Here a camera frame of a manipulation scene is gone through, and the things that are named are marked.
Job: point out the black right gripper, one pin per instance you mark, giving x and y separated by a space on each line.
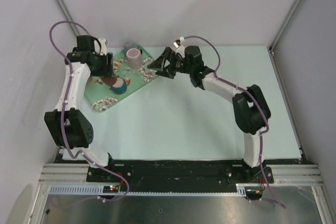
158 64

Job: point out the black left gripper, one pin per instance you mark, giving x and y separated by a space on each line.
107 70

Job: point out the brown mug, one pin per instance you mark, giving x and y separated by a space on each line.
109 80

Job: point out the blue mug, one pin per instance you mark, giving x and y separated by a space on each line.
121 86

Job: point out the beige mug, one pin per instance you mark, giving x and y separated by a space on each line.
116 65

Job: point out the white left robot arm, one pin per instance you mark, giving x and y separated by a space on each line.
67 124

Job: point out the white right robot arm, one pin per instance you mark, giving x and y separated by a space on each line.
251 110

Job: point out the pink ribbed mug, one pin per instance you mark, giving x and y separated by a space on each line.
134 58

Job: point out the green floral tray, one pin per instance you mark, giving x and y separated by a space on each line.
99 94

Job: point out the small grey-blue cup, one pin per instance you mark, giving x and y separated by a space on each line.
127 45

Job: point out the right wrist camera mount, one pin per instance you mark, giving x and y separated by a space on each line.
179 42

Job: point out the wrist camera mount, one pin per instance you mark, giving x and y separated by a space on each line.
179 42
100 46

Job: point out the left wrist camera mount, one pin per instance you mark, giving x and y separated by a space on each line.
100 46

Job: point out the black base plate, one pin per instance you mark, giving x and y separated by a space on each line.
182 176

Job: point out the aluminium frame rail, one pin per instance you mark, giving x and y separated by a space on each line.
64 173

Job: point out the white slotted cable duct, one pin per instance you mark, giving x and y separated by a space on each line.
109 190

